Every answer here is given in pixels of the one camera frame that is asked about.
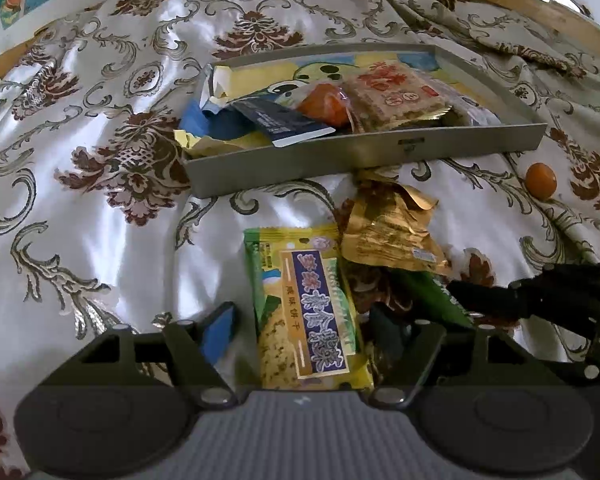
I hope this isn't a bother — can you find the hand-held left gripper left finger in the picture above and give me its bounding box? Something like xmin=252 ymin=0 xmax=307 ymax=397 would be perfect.
xmin=75 ymin=301 xmax=242 ymax=407

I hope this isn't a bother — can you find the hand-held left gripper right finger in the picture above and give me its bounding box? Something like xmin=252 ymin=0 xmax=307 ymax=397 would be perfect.
xmin=367 ymin=304 xmax=556 ymax=408

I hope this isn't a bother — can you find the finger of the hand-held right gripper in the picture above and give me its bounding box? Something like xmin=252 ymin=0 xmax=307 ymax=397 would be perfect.
xmin=447 ymin=279 xmax=537 ymax=319

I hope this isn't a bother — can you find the green snack packet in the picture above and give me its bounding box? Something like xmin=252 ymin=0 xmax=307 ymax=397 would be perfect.
xmin=394 ymin=269 xmax=477 ymax=332

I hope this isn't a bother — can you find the yellow green cracker packet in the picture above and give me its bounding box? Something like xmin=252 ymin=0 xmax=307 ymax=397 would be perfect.
xmin=243 ymin=225 xmax=376 ymax=392

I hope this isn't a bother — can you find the grey tray with cartoon lining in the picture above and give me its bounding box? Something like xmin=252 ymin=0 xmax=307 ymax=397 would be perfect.
xmin=182 ymin=42 xmax=549 ymax=200

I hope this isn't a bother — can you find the gold foil snack packet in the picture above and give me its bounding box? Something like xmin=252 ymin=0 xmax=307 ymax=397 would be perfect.
xmin=340 ymin=170 xmax=454 ymax=277

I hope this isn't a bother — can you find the small orange tangerine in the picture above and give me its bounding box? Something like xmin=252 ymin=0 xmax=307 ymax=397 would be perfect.
xmin=524 ymin=162 xmax=559 ymax=199

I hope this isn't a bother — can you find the dark blue snack packet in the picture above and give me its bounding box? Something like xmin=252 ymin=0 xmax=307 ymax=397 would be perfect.
xmin=229 ymin=97 xmax=337 ymax=149

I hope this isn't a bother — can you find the beige rice cracker packet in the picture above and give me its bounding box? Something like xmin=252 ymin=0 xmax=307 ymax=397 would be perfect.
xmin=341 ymin=58 xmax=452 ymax=134

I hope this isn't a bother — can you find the orange jelly snack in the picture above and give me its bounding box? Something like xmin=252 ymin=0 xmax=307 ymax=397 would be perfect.
xmin=296 ymin=82 xmax=354 ymax=127

